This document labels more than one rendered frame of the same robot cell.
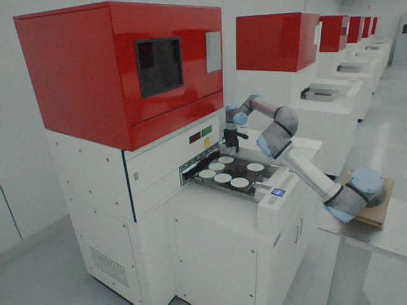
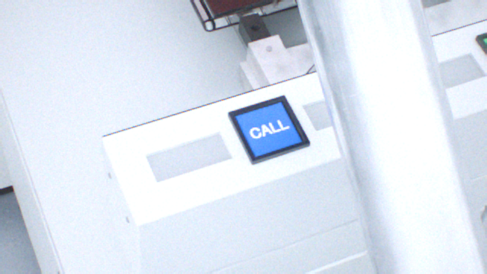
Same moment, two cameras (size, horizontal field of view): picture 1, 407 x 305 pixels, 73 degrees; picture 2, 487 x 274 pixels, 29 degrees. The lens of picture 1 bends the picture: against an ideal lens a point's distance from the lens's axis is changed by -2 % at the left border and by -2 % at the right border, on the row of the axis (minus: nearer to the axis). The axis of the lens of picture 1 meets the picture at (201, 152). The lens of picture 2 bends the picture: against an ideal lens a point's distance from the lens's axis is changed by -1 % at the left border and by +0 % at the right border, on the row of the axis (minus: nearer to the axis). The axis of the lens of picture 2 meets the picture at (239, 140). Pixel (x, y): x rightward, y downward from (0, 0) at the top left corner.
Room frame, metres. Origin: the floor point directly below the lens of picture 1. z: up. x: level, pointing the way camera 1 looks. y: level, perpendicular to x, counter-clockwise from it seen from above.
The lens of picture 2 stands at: (0.70, -0.55, 1.64)
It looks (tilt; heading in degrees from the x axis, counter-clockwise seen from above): 56 degrees down; 26
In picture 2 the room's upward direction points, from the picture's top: 6 degrees clockwise
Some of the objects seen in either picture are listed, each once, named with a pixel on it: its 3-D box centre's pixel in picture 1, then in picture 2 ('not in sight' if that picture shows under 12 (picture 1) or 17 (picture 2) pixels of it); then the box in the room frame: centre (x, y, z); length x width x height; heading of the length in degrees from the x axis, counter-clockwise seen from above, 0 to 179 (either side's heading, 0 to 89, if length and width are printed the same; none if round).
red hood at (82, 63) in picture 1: (132, 67); not in sight; (1.66, 0.37, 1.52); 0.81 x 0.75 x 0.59; 145
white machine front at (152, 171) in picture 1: (182, 157); not in sight; (1.48, 0.12, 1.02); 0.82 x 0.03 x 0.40; 145
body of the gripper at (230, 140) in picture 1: (230, 136); not in sight; (1.67, -0.19, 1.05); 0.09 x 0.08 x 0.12; 113
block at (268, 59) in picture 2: (263, 193); (278, 75); (1.24, -0.31, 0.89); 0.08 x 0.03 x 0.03; 55
